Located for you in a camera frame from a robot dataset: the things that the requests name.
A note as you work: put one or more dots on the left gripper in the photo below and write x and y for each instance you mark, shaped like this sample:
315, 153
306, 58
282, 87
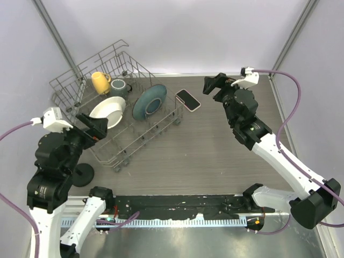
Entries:
99, 129

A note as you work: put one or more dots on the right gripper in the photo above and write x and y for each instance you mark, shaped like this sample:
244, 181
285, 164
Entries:
220, 81

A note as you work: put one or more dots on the black phone with pink case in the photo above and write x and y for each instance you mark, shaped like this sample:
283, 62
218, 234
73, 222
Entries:
188, 100

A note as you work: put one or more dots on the black phone stand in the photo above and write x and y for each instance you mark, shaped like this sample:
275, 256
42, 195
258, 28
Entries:
83, 175

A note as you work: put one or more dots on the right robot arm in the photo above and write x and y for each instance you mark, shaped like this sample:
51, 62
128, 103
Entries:
312, 197

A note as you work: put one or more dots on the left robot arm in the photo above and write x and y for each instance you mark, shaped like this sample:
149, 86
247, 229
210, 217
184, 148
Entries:
57, 159

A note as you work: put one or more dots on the white plate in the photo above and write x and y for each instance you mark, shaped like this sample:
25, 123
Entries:
112, 108

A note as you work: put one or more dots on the dark grey mug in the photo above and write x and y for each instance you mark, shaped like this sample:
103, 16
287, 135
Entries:
119, 88

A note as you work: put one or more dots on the yellow mug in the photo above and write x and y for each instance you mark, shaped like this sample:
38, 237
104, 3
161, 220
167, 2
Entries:
101, 82

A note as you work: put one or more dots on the blue ceramic plate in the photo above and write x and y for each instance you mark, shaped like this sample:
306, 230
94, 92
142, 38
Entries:
149, 102

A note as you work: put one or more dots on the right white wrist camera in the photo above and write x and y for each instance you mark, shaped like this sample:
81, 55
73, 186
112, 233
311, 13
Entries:
249, 78

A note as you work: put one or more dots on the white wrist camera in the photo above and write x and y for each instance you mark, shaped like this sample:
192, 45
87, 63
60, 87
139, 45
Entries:
52, 120
249, 78

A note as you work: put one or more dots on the grey wire dish rack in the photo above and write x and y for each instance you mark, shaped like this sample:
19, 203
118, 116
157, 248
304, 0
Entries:
74, 93

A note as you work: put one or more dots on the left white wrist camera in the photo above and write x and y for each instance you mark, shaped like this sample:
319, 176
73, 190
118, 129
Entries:
52, 120

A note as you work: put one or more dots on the white slotted cable duct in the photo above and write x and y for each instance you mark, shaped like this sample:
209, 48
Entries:
199, 221

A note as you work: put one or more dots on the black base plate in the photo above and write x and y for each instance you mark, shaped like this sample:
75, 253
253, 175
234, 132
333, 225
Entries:
182, 207

